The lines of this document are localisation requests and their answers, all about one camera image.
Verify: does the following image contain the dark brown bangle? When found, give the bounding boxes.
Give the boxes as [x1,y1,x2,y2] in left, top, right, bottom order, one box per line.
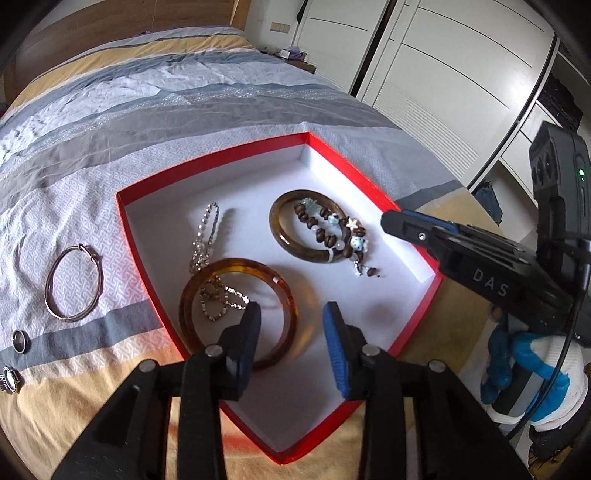
[269,189,365,263]

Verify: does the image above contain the wooden headboard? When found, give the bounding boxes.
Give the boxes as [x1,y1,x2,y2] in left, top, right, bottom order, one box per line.
[14,0,232,84]

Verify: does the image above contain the wooden bead bracelet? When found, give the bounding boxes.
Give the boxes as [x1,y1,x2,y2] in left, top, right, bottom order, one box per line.
[293,198,382,278]

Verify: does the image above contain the red jewelry box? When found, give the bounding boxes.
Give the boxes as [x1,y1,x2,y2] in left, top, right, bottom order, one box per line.
[115,131,443,465]

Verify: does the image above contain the ornate silver ring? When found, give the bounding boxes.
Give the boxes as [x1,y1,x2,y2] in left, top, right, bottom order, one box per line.
[0,364,21,394]

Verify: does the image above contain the thin metal bangle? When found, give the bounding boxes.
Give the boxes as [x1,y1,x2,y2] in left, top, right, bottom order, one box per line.
[45,244,103,320]

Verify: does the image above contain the striped bed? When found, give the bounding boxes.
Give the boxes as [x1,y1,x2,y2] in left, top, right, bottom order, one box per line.
[0,25,509,480]

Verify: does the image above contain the amber bangle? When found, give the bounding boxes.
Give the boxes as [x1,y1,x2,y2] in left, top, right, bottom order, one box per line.
[178,258,299,370]

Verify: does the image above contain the silver chain necklace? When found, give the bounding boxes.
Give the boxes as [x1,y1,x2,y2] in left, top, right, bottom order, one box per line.
[189,202,252,324]

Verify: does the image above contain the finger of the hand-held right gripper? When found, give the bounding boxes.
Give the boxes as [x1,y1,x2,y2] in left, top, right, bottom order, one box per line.
[381,210,444,259]
[402,210,458,232]

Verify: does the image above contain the person's right hand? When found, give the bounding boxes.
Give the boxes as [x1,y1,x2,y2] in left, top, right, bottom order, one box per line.
[480,318,588,433]

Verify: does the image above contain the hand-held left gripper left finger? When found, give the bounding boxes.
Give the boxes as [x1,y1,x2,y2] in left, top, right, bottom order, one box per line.
[51,302,262,480]

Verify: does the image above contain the black cable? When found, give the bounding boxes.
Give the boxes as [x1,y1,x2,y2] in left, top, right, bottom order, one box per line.
[503,256,591,439]

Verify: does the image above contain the wooden nightstand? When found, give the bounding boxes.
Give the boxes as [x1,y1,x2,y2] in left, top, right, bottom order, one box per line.
[261,46,317,75]

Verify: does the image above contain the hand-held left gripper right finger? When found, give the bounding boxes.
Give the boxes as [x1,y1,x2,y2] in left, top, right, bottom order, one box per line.
[322,302,532,480]

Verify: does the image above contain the dark folded clothes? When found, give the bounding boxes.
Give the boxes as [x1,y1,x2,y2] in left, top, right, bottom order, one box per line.
[538,74,585,134]

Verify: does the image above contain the blue jeans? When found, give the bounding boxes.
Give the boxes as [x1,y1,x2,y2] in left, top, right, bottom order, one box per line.
[473,182,504,224]

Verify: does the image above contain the white wardrobe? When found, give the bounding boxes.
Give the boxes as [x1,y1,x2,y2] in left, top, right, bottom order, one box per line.
[293,0,591,232]

